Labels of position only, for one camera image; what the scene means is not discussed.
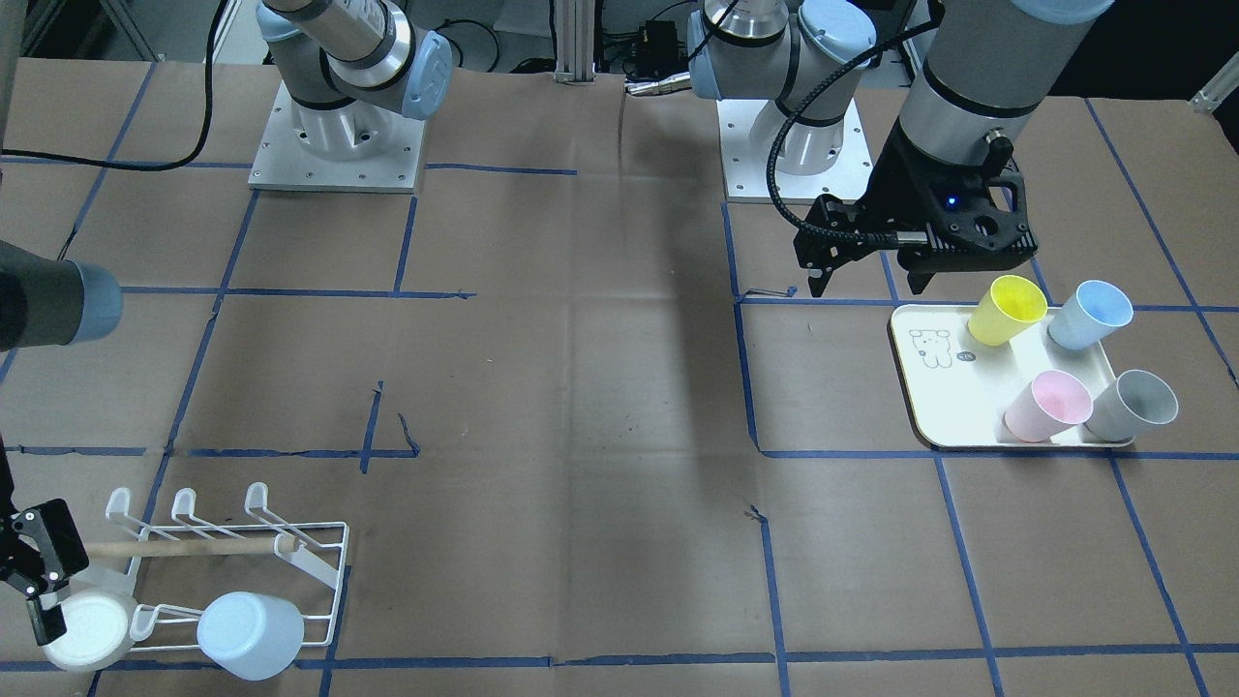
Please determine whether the yellow plastic cup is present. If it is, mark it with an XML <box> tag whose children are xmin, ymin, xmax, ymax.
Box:
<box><xmin>966</xmin><ymin>275</ymin><xmax>1048</xmax><ymax>345</ymax></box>

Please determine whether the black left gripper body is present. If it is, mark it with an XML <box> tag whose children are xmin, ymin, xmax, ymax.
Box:
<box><xmin>794</xmin><ymin>125</ymin><xmax>1037</xmax><ymax>277</ymax></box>

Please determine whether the light blue plastic cup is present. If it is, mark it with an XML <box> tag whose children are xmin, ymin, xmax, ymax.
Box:
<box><xmin>197</xmin><ymin>591</ymin><xmax>305</xmax><ymax>682</ymax></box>

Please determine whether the white plastic cup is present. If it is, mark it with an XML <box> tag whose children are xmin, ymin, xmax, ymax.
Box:
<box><xmin>45</xmin><ymin>591</ymin><xmax>136</xmax><ymax>672</ymax></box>

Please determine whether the cream plastic tray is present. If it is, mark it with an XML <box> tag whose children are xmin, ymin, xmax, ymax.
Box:
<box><xmin>890</xmin><ymin>305</ymin><xmax>1132</xmax><ymax>449</ymax></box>

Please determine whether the white wire cup rack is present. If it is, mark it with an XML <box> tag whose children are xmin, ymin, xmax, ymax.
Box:
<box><xmin>72</xmin><ymin>482</ymin><xmax>349</xmax><ymax>652</ymax></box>

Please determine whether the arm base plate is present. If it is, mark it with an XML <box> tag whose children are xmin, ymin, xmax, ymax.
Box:
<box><xmin>248</xmin><ymin>84</ymin><xmax>426</xmax><ymax>196</ymax></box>
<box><xmin>716</xmin><ymin>99</ymin><xmax>871</xmax><ymax>204</ymax></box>

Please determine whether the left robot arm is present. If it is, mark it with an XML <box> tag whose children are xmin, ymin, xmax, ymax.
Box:
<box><xmin>686</xmin><ymin>1</ymin><xmax>1111</xmax><ymax>297</ymax></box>

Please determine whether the pink plastic cup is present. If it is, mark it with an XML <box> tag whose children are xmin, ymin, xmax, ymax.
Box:
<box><xmin>1004</xmin><ymin>370</ymin><xmax>1094</xmax><ymax>442</ymax></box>

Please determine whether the grey plastic cup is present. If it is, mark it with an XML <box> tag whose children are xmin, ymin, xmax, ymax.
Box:
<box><xmin>1084</xmin><ymin>370</ymin><xmax>1180</xmax><ymax>442</ymax></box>

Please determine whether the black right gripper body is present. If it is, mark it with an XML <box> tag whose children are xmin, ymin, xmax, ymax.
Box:
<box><xmin>1</xmin><ymin>499</ymin><xmax>90</xmax><ymax>598</ymax></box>

